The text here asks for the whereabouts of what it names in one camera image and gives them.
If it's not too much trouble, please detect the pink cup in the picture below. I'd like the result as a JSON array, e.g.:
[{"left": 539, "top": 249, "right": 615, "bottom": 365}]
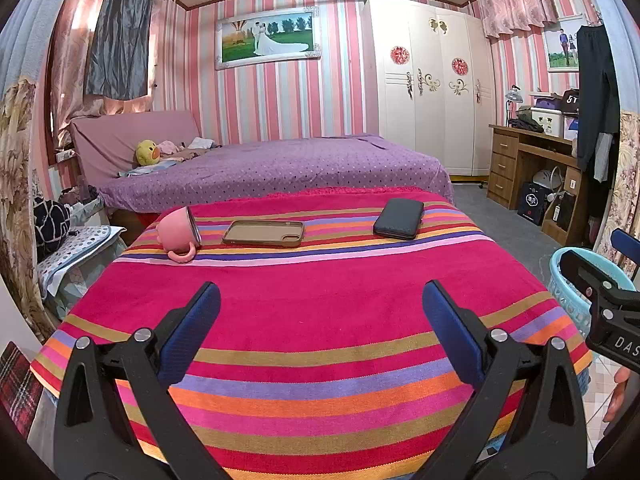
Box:
[{"left": 156, "top": 206, "right": 202, "bottom": 263}]

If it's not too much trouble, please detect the floral beige curtain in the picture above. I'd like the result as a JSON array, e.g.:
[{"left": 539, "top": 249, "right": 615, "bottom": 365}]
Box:
[
  {"left": 0, "top": 0, "right": 66, "bottom": 343},
  {"left": 602, "top": 110, "right": 640, "bottom": 283}
]

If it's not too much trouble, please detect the black box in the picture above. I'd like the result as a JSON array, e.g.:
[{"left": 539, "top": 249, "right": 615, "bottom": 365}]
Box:
[{"left": 552, "top": 192, "right": 576, "bottom": 233}]

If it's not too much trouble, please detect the red plaid cloth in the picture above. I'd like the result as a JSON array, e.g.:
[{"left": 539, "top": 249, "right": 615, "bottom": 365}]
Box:
[{"left": 0, "top": 342, "right": 43, "bottom": 438}]

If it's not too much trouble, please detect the white fan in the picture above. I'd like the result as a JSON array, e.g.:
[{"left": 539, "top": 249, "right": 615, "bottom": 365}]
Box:
[{"left": 531, "top": 169, "right": 561, "bottom": 196}]

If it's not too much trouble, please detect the pink covered headboard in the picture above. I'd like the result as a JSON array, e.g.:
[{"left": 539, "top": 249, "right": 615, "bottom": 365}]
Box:
[{"left": 67, "top": 110, "right": 201, "bottom": 186}]

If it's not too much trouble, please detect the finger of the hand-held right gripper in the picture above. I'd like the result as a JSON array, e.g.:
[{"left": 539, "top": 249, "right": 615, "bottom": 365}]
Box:
[
  {"left": 611, "top": 228, "right": 640, "bottom": 266},
  {"left": 559, "top": 250, "right": 640, "bottom": 313}
]

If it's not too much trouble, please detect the striped pink blanket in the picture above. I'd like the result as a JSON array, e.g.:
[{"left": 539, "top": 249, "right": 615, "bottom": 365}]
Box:
[{"left": 30, "top": 186, "right": 593, "bottom": 480}]

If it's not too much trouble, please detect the polka dot cushion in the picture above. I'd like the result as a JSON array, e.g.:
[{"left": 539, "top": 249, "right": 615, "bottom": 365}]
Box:
[{"left": 35, "top": 225, "right": 128, "bottom": 286}]

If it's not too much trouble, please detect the pink window curtain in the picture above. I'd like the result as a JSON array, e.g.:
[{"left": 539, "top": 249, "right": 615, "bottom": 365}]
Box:
[{"left": 47, "top": 0, "right": 168, "bottom": 146}]

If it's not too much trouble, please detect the person's right hand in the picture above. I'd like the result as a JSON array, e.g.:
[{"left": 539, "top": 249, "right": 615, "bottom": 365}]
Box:
[{"left": 602, "top": 366, "right": 632, "bottom": 423}]

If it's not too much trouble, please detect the desk lamp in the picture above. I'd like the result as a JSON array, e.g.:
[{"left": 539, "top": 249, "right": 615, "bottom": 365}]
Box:
[{"left": 504, "top": 87, "right": 522, "bottom": 128}]

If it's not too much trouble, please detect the grey hanging garment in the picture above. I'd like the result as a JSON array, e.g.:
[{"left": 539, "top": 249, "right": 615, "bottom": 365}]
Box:
[{"left": 593, "top": 132, "right": 613, "bottom": 183}]

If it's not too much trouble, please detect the grey curtain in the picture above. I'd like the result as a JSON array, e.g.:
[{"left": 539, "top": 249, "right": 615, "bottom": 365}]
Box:
[{"left": 84, "top": 0, "right": 153, "bottom": 102}]

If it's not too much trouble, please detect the turquoise plastic basket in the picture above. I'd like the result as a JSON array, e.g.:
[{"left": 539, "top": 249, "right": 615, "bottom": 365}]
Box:
[{"left": 549, "top": 247, "right": 601, "bottom": 338}]

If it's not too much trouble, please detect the pink curtain valance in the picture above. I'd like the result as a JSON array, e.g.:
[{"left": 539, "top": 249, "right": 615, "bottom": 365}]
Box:
[{"left": 476, "top": 0, "right": 558, "bottom": 40}]

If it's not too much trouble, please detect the white storage box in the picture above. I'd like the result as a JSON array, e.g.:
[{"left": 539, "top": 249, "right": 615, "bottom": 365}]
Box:
[{"left": 530, "top": 109, "right": 566, "bottom": 138}]

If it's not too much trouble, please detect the black white patterned bag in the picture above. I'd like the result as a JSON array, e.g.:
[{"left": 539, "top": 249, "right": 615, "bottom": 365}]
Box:
[{"left": 32, "top": 199, "right": 71, "bottom": 258}]

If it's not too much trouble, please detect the beige phone case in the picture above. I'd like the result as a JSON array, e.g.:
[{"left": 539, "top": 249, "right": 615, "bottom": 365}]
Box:
[{"left": 222, "top": 220, "right": 305, "bottom": 248}]

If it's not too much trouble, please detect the wooden desk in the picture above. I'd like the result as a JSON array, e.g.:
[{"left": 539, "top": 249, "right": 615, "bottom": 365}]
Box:
[{"left": 486, "top": 125, "right": 591, "bottom": 247}]

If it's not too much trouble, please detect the yellow duck plush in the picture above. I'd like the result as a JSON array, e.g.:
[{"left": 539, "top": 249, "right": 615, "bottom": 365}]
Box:
[{"left": 136, "top": 140, "right": 162, "bottom": 166}]

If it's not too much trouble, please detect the dark blue gift bag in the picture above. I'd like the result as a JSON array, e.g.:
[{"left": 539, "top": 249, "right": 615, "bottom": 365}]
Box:
[{"left": 515, "top": 181, "right": 548, "bottom": 226}]

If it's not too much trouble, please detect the white wardrobe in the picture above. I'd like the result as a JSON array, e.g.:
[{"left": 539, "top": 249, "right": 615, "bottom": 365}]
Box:
[{"left": 361, "top": 0, "right": 497, "bottom": 177}]

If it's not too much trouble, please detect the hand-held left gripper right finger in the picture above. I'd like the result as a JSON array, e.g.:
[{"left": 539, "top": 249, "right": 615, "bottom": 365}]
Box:
[{"left": 417, "top": 280, "right": 588, "bottom": 480}]

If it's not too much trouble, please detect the black wallet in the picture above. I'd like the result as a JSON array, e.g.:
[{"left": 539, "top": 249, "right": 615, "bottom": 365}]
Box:
[{"left": 373, "top": 198, "right": 425, "bottom": 241}]

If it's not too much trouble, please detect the dark hanging garment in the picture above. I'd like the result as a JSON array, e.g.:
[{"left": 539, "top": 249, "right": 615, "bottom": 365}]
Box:
[{"left": 575, "top": 24, "right": 622, "bottom": 171}]

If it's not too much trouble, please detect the bed with purple cover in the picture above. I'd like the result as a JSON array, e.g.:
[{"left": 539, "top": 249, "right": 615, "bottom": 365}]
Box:
[{"left": 97, "top": 133, "right": 456, "bottom": 213}]

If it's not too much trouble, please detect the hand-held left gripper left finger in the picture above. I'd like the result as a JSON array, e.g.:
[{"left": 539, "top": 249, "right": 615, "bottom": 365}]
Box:
[{"left": 53, "top": 281, "right": 231, "bottom": 480}]

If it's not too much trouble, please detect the wooden bed frame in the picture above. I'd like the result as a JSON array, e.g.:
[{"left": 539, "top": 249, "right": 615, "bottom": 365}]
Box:
[{"left": 107, "top": 207, "right": 161, "bottom": 241}]

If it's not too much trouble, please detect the small wall photo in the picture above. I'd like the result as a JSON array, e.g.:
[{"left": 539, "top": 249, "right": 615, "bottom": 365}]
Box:
[{"left": 544, "top": 16, "right": 588, "bottom": 72}]

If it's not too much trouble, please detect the framed wedding photo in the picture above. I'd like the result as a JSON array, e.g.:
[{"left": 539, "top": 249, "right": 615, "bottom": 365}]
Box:
[{"left": 215, "top": 6, "right": 322, "bottom": 71}]

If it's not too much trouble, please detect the grey green cover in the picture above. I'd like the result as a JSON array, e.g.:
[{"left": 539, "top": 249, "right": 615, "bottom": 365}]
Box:
[{"left": 47, "top": 240, "right": 131, "bottom": 318}]

